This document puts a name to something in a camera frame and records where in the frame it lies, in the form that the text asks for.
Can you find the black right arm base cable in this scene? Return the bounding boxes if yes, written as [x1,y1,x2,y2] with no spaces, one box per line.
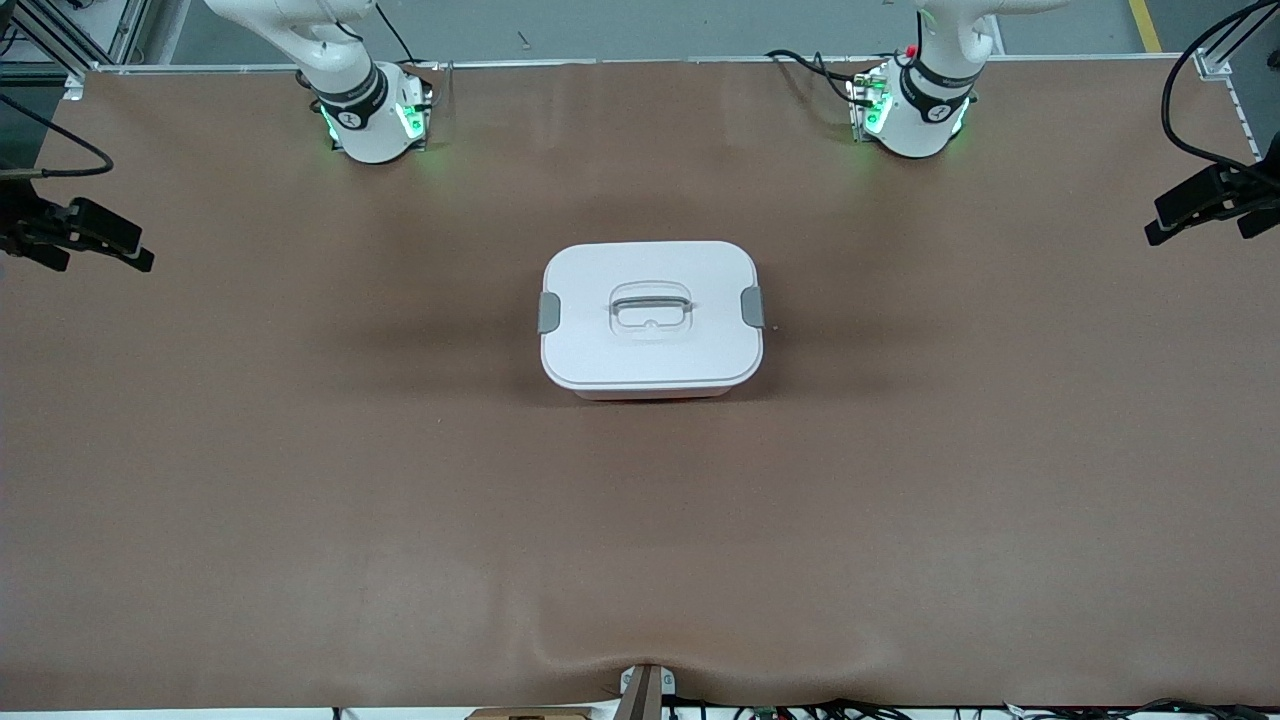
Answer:
[375,0,441,101]

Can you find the pale pink storage box base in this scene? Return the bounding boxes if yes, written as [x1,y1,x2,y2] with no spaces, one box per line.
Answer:
[570,378,749,403]

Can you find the white box lid grey latches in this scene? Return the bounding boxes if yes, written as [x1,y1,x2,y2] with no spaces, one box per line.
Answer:
[538,240,767,393]

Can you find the aluminium frame post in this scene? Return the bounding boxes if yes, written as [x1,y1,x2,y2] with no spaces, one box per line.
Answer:
[0,0,151,101]
[1197,0,1280,79]

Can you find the black left arm base cables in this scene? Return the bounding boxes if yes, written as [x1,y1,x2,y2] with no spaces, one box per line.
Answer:
[765,48,886,106]

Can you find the silver table edge rail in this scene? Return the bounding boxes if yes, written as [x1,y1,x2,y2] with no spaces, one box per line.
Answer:
[85,55,1231,76]

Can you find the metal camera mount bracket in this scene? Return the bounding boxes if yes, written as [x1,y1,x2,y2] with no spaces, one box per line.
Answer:
[618,663,678,720]

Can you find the brown table cover mat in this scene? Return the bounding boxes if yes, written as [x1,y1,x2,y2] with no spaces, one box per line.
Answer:
[0,55,1280,713]

